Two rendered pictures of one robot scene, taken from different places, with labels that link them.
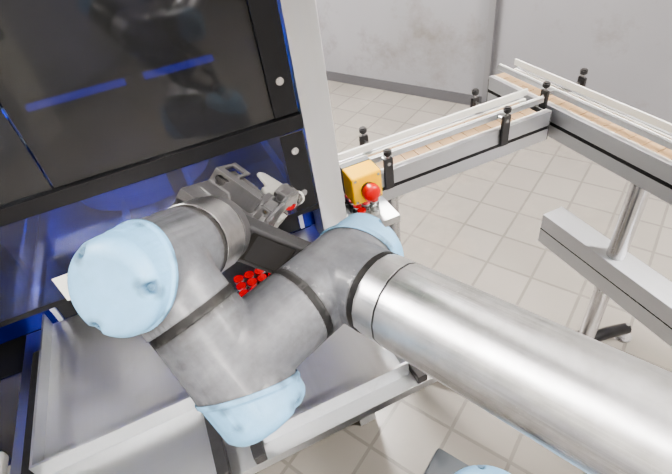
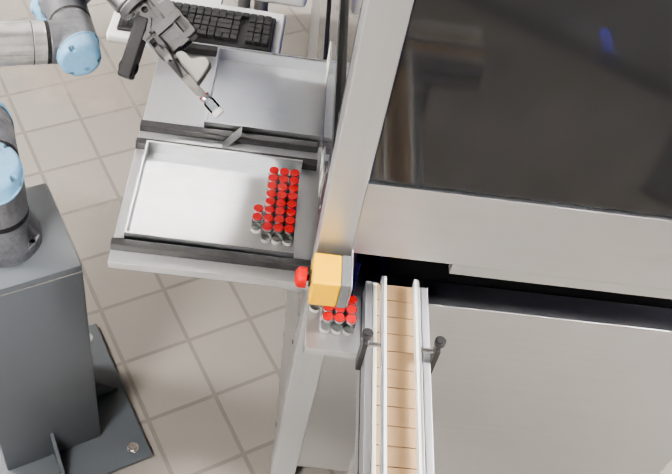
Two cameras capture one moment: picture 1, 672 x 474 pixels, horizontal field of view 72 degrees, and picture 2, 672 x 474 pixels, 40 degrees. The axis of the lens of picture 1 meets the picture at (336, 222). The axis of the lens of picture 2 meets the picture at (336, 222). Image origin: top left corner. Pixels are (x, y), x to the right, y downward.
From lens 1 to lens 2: 169 cm
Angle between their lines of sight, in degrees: 67
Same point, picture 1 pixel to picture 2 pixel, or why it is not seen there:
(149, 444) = (197, 103)
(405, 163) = (366, 377)
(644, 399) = not seen: outside the picture
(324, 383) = (161, 195)
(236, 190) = (163, 20)
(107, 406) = (245, 90)
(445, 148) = (366, 438)
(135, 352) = (282, 112)
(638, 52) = not seen: outside the picture
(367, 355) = (160, 228)
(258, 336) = not seen: outside the picture
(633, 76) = not seen: outside the picture
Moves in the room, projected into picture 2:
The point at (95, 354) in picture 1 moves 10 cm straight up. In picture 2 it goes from (299, 93) to (304, 60)
